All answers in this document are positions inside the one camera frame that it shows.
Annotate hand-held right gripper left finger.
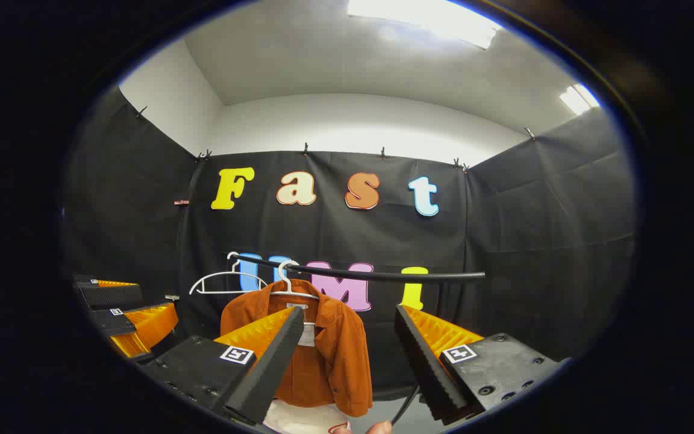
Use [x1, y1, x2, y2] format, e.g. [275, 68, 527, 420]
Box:
[142, 306, 305, 426]

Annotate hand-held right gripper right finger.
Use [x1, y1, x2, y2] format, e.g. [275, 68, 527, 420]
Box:
[394, 304, 564, 424]

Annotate orange corduroy shirt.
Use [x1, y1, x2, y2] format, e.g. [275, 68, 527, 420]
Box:
[220, 278, 374, 418]

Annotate white laundry hamper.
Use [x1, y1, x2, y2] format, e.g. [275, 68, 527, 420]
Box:
[263, 398, 354, 434]

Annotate white plastic hanger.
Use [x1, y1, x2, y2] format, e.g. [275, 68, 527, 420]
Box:
[270, 260, 320, 301]
[189, 252, 268, 296]

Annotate row of black cloth clamps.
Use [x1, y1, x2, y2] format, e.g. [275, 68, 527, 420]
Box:
[136, 105, 537, 172]

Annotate small ceiling light panel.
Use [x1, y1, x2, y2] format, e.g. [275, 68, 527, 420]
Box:
[560, 83, 601, 115]

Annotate large ceiling light panel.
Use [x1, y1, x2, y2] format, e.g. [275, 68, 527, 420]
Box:
[347, 0, 501, 50]

